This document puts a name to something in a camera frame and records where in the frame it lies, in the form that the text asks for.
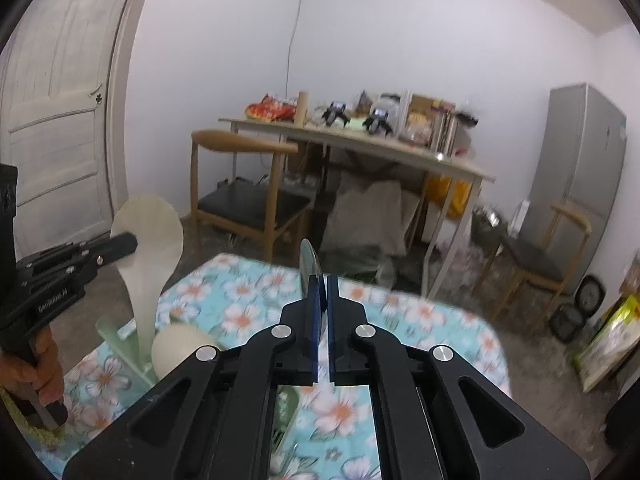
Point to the floral blue tablecloth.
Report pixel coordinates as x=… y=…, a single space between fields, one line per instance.
x=425 y=320

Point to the metal spoon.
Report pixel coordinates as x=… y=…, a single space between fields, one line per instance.
x=307 y=260

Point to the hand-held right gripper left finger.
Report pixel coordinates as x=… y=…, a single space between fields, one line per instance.
x=314 y=330

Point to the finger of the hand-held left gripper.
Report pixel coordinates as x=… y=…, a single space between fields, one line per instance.
x=120 y=246

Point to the black clawed device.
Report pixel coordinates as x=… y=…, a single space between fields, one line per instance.
x=336 y=114
x=377 y=121

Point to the yellow bag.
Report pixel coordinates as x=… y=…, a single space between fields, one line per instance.
x=447 y=195

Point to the small brown bag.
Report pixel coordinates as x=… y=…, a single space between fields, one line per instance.
x=365 y=102

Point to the clear food bag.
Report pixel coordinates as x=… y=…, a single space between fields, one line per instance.
x=417 y=127

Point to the steel canister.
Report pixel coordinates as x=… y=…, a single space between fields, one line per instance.
x=444 y=132

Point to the white sack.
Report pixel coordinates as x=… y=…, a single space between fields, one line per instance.
x=370 y=215

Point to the clear plastic container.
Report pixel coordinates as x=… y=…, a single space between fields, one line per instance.
x=392 y=110

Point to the pale green utensil basket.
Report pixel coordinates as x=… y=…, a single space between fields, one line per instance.
x=120 y=342

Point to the cardboard tube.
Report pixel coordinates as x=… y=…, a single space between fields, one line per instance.
x=301 y=110

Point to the wooden chair black seat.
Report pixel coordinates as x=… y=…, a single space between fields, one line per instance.
x=250 y=205
x=540 y=260

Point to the white bottle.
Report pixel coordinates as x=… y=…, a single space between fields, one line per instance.
x=522 y=217

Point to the grey refrigerator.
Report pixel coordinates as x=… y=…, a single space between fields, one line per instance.
x=575 y=170

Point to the cream rice paddle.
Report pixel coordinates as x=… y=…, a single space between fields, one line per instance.
x=150 y=220

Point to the white panelled door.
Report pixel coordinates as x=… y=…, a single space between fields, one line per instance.
x=55 y=60

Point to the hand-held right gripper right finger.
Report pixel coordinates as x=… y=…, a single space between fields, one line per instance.
x=332 y=330

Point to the dark green bag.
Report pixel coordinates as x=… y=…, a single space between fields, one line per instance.
x=487 y=227

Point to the brown cardboard box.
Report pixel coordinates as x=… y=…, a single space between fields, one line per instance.
x=430 y=102

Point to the black round appliance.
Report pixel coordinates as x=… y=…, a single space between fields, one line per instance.
x=590 y=295

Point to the black pot-shaped appliance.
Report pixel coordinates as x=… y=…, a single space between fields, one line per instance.
x=565 y=322

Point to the wooden dining table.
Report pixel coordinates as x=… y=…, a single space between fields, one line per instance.
x=350 y=139

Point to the person's left hand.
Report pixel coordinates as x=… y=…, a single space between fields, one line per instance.
x=47 y=370

